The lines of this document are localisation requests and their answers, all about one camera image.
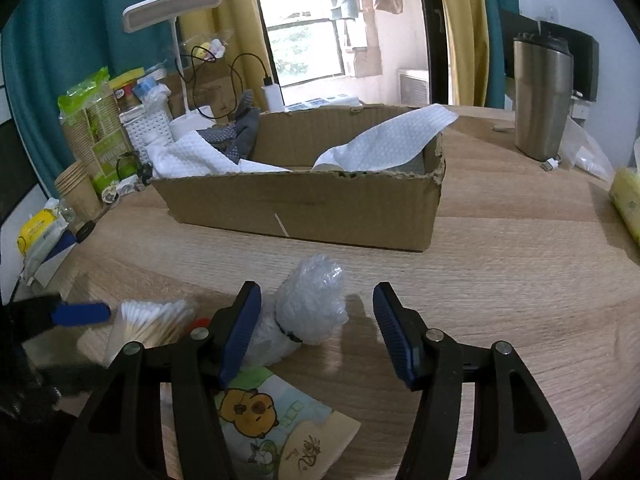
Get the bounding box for cotton swab bag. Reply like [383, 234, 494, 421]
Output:
[104, 299, 196, 366]

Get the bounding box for bubble wrap bundle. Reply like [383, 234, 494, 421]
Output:
[242, 255, 348, 368]

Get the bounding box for grey dotted sock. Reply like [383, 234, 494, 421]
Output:
[198, 89, 260, 164]

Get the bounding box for white paper towel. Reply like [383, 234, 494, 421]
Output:
[312, 104, 458, 174]
[146, 130, 288, 179]

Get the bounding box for yellow wet wipes pack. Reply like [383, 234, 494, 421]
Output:
[16, 209, 56, 256]

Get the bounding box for stacked brown paper cups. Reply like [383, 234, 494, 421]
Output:
[54, 162, 103, 221]

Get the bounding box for red spider plush ball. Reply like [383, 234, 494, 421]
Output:
[186, 318, 210, 334]

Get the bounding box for cartoon tissue pack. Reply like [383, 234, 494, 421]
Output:
[215, 367, 361, 480]

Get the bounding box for green paper cup package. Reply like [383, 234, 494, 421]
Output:
[58, 67, 136, 194]

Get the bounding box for white perforated basket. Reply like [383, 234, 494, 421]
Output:
[119, 104, 174, 162]

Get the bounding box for white desk lamp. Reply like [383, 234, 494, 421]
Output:
[122, 0, 222, 141]

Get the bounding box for open cardboard box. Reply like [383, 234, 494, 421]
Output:
[153, 105, 447, 252]

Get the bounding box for yellow tissue pack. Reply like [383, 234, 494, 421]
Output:
[608, 168, 640, 245]

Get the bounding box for teal curtain left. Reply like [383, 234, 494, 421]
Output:
[1, 0, 171, 191]

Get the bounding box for teal curtain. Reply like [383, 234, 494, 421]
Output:
[1, 0, 171, 191]
[485, 0, 520, 108]

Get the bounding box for clear plastic bag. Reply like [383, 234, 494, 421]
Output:
[559, 117, 615, 183]

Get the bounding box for yellow curtain left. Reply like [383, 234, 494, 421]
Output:
[179, 0, 271, 110]

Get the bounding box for yellow curtain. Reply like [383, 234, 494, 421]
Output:
[442, 0, 489, 106]
[179, 0, 271, 110]

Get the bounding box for white power strip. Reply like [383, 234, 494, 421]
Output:
[285, 94, 362, 112]

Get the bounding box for steel travel tumbler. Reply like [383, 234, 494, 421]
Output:
[513, 32, 574, 162]

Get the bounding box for black computer monitor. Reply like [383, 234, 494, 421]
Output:
[499, 9, 600, 102]

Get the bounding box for yellow curtain right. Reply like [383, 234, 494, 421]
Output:
[442, 0, 489, 106]

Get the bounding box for teal curtain right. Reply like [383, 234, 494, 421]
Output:
[485, 0, 520, 108]

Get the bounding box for black handled scissors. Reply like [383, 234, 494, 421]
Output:
[75, 204, 114, 244]

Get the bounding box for white charger with black cable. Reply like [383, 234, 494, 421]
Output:
[174, 44, 285, 122]

